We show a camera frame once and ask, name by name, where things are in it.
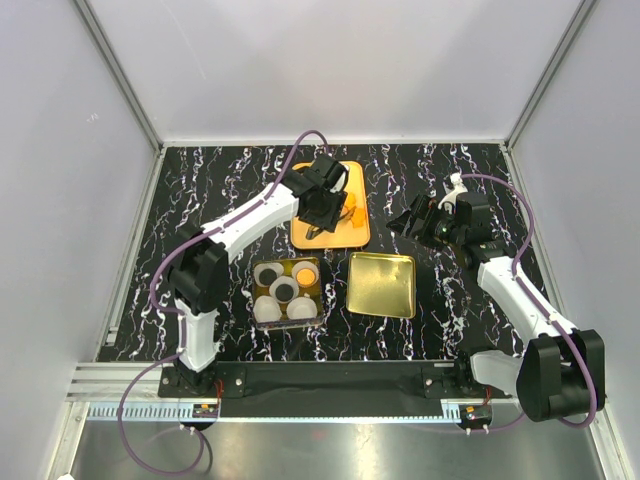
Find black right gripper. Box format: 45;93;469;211
386;193;465;252

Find metal tongs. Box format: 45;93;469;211
305;209;355;241

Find tan round biscuit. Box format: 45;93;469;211
296;268;317;287

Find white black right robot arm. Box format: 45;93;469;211
387;192;605;428

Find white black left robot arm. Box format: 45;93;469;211
167;154;349;396

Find yellow fish cookie upper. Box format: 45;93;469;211
344;193;357;209

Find yellow fish cookie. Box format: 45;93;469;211
350;208;367;228
344;193;357;209

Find yellow plastic tray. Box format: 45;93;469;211
290;161;371;250

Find yellow fish cookie lower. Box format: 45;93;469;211
350;208;367;228

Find gold tin lid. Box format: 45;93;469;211
346;252;416;319

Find white paper cup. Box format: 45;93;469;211
286;297;318;320
269;275;300;304
292;261;319;288
253;262;284;287
253;295;282;323

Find decorated cookie tin box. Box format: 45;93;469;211
252;257;324;330

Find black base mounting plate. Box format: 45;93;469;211
158;360;505;421

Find aluminium frame rail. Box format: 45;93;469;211
66;362;220;423

